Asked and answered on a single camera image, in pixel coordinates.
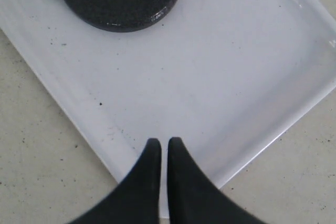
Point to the white rectangular plastic tray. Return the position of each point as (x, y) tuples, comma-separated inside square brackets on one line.
[(227, 76)]

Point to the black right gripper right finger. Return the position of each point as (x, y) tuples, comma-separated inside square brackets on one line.
[(192, 197)]

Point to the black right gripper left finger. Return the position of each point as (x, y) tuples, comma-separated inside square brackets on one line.
[(136, 198)]

